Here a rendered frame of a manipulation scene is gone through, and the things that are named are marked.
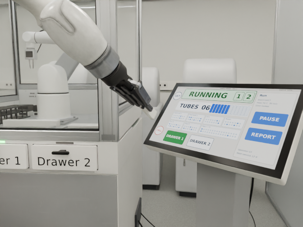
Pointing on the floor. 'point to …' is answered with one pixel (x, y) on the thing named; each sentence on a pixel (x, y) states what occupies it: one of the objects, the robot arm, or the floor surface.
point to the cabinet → (74, 197)
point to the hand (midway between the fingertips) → (148, 110)
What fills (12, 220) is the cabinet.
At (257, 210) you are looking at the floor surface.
